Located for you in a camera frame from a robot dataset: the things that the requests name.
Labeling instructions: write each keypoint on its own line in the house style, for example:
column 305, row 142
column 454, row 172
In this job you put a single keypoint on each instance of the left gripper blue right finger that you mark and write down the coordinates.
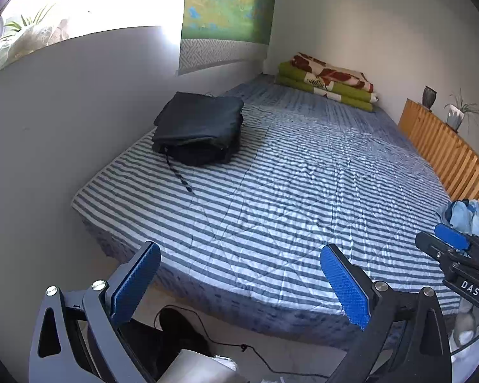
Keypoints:
column 352, row 286

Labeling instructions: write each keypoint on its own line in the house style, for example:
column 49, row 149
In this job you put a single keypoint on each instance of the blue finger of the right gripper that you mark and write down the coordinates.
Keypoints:
column 452, row 237

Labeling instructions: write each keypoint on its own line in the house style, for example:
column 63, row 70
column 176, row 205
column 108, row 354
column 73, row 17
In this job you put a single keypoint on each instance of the light blue crumpled cloth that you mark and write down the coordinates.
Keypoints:
column 461, row 215

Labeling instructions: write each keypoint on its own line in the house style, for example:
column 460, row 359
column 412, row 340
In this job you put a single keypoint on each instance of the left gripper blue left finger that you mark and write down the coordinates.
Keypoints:
column 129, row 282

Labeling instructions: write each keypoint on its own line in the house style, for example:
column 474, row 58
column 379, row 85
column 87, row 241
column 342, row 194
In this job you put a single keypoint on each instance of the wooden slatted bed rail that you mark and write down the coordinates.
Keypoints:
column 454, row 162

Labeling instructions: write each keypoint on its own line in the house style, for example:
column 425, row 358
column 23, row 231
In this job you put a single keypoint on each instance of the right white gloved hand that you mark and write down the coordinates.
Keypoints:
column 466, row 327

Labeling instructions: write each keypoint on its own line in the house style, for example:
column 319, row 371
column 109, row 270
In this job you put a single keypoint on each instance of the dark grey vase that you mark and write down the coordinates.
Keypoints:
column 429, row 96

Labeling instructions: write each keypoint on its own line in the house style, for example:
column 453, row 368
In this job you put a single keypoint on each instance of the windowsill plants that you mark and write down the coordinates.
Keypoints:
column 31, row 34

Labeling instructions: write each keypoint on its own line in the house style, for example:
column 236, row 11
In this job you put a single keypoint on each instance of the folded black garment yellow stripe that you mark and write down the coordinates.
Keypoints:
column 197, row 129

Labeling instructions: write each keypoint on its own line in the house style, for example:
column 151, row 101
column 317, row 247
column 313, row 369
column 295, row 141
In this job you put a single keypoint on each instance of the blue white striped bed quilt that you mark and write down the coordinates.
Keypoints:
column 241, row 240

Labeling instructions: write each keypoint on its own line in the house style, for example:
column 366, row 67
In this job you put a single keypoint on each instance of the green landscape wall hanging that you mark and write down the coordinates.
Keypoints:
column 218, row 32

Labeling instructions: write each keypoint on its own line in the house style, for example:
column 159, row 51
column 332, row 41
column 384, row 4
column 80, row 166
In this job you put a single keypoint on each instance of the folded green red blanket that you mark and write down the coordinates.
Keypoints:
column 309, row 74

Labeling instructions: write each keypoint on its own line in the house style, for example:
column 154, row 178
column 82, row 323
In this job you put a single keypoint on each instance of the white potted plant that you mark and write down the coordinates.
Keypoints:
column 458, row 110

